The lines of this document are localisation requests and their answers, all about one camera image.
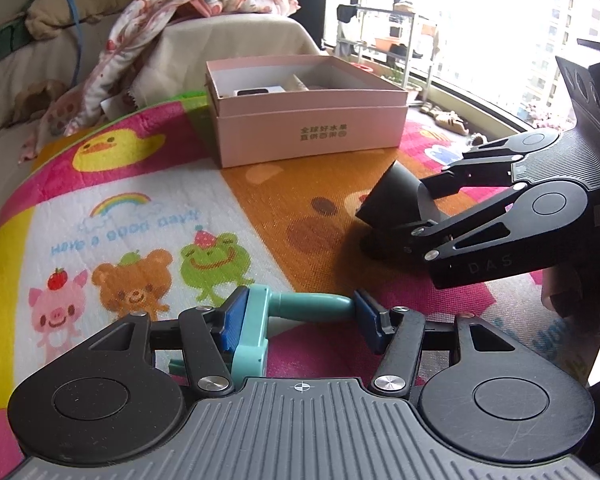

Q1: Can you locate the pink cardboard box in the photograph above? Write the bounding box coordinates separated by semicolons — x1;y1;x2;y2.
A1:
203;55;409;169

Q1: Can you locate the pair of slippers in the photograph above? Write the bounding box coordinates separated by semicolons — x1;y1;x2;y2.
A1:
419;101;487;144

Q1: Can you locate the colourful cartoon mat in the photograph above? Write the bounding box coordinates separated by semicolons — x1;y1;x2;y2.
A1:
0;87;600;480

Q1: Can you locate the beige pillow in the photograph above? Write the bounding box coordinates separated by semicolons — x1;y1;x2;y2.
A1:
24;0;153;41

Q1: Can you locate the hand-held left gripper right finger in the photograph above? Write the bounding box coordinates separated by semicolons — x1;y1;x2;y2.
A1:
353;289;523;397

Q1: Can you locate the teal plastic handle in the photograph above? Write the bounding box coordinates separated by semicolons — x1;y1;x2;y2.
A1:
170;285;357;379

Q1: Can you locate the pink floral blanket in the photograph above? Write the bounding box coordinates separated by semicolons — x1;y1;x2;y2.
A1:
17;0;301;164

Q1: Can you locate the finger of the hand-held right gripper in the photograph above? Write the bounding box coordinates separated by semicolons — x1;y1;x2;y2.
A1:
418;134;532;199
361;183;529;262

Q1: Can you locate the metal rack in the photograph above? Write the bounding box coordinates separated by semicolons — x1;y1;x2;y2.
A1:
336;1;440;107

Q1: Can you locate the beige covered sofa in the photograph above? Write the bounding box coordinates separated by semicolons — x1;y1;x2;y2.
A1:
0;0;327;176

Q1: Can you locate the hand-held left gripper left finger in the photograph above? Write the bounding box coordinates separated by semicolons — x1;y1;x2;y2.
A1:
86;286;253;395

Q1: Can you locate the black plastic object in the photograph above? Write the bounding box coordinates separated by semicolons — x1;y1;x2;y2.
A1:
354;160;449;235

